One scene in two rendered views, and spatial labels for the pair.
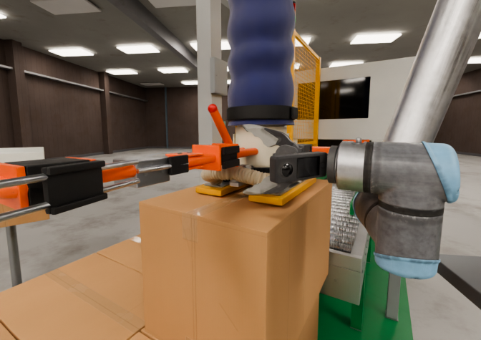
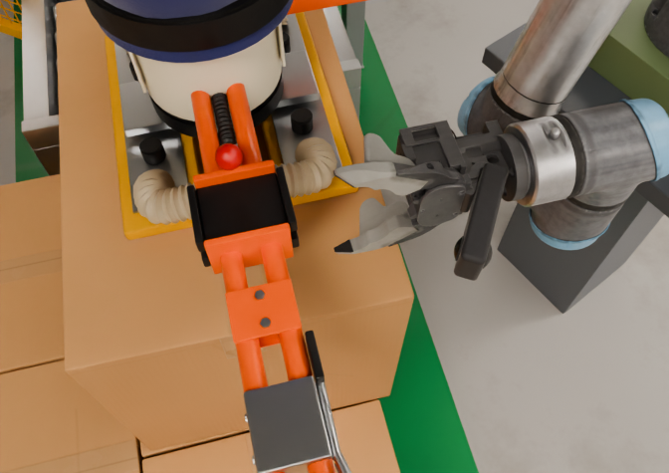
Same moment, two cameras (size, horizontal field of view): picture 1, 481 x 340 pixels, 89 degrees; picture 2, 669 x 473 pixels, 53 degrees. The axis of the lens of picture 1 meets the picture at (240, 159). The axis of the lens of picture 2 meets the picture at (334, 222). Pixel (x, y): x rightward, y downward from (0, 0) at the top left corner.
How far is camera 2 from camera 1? 0.64 m
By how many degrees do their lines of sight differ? 63
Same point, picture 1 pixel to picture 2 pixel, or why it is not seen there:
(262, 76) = not seen: outside the picture
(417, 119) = (606, 19)
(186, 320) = not seen: hidden behind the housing
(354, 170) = (559, 195)
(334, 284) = not seen: hidden behind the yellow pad
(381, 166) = (595, 182)
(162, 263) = (175, 394)
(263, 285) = (400, 334)
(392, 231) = (580, 224)
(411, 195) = (618, 195)
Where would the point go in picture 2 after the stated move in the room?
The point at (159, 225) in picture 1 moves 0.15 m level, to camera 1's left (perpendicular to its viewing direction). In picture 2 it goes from (152, 369) to (42, 464)
